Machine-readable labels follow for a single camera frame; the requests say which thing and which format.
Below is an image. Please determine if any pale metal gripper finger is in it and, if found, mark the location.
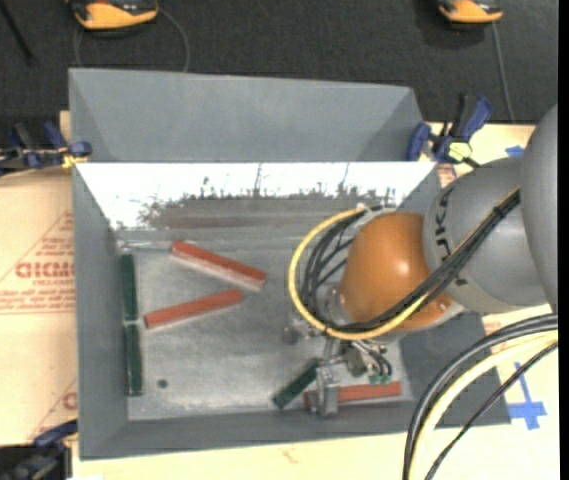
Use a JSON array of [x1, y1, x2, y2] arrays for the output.
[[327, 367, 341, 416], [315, 366, 330, 417]]

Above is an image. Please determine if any dark green flat block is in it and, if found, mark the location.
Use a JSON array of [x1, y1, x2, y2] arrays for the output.
[[120, 252, 140, 322], [123, 323, 145, 397], [272, 358, 321, 410]]

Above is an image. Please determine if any red-brown flat block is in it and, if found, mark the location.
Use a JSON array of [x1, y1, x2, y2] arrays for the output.
[[169, 240, 268, 293], [303, 380, 404, 410], [143, 288, 244, 330]]

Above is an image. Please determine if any grey metal bin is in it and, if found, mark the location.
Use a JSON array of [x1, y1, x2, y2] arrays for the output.
[[67, 67, 511, 459]]

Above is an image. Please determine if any brown cardboard board red print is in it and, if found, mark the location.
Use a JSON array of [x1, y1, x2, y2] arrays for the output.
[[0, 162, 81, 450]]

